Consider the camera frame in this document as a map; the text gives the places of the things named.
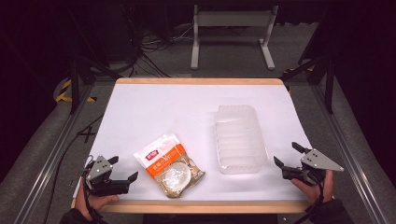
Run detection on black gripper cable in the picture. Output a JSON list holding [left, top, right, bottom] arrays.
[[80, 155, 105, 224], [293, 172, 328, 224]]

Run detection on clear plastic container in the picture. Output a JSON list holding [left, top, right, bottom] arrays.
[[213, 104, 269, 175]]

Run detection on black tripod stand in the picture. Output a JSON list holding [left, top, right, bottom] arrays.
[[65, 46, 123, 116], [279, 46, 338, 115]]

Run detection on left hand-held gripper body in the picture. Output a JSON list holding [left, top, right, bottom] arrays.
[[82, 154, 130, 198]]

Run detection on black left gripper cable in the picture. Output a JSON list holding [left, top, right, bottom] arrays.
[[80, 155, 105, 224]]

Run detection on bundle of floor cables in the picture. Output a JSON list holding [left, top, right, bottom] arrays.
[[120, 6, 194, 78]]

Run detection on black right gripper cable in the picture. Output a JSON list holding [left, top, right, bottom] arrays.
[[293, 172, 328, 224]]

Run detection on person's right hand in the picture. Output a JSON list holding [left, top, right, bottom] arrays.
[[290, 170, 334, 205]]

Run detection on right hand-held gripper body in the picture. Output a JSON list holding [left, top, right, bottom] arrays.
[[280, 147, 346, 188]]

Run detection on orange and white snack packet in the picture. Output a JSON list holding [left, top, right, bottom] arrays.
[[133, 133, 206, 199]]

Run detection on white table cover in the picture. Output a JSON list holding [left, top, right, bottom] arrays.
[[73, 83, 313, 202]]

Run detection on person's left hand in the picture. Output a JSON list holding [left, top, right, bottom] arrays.
[[74, 181, 120, 222]]

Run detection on aluminium frame rail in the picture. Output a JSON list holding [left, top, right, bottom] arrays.
[[12, 82, 98, 224], [310, 83, 390, 224]]

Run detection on white metal stand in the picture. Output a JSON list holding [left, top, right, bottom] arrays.
[[190, 4, 279, 71]]

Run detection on long black floor cable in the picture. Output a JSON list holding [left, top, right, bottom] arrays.
[[42, 114, 105, 224]]

